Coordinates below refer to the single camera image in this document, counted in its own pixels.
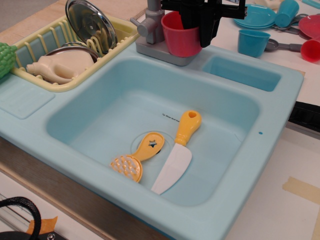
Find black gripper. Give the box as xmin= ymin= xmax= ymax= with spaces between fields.
xmin=160 ymin=0 xmax=247 ymax=48

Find large red plastic cup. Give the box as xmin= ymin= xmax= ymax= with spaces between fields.
xmin=161 ymin=11 xmax=202 ymax=58

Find short teal cup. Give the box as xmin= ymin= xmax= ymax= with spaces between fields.
xmin=237 ymin=29 xmax=271 ymax=58

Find tall teal cup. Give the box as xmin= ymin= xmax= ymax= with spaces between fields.
xmin=274 ymin=0 xmax=300 ymax=28

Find light blue toy sink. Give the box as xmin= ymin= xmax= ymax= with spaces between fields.
xmin=0 ymin=44 xmax=304 ymax=240

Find small red cup right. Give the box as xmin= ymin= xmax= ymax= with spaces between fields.
xmin=300 ymin=37 xmax=320 ymax=63

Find grey toy faucet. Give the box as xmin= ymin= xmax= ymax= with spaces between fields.
xmin=130 ymin=0 xmax=197 ymax=66

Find stacked teal plates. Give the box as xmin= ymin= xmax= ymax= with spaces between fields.
xmin=233 ymin=4 xmax=276 ymax=29

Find cream toy item top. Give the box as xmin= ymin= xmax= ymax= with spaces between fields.
xmin=253 ymin=0 xmax=282 ymax=10

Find grey toy spoon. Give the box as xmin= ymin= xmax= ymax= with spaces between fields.
xmin=264 ymin=38 xmax=302 ymax=53

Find grey toy utensil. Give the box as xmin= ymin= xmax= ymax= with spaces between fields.
xmin=271 ymin=13 xmax=308 ymax=35

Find round silver pot lid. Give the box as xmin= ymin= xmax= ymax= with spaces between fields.
xmin=65 ymin=0 xmax=118 ymax=54

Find red plastic plate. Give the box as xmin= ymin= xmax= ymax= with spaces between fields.
xmin=298 ymin=14 xmax=320 ymax=38

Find silver metal pot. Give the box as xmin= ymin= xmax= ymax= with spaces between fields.
xmin=45 ymin=44 xmax=100 ymax=63

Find cream toy detergent bottle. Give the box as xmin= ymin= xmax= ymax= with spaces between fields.
xmin=26 ymin=51 xmax=94 ymax=84

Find yellow dish drying rack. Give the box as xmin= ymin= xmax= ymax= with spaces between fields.
xmin=11 ymin=16 xmax=139 ymax=92

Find green toy corn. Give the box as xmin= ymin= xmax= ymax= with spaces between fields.
xmin=0 ymin=42 xmax=18 ymax=79

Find beige masking tape strip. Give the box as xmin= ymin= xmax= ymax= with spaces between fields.
xmin=282 ymin=176 xmax=320 ymax=205

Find orange tape piece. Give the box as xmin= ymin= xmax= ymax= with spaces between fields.
xmin=26 ymin=216 xmax=58 ymax=235

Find yellow handled toy knife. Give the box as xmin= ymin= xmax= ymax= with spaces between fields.
xmin=151 ymin=110 xmax=202 ymax=195

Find black bracket right edge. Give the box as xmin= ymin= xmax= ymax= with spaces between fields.
xmin=288 ymin=101 xmax=320 ymax=133

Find black braided cable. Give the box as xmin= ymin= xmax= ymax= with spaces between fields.
xmin=0 ymin=196 xmax=42 ymax=240

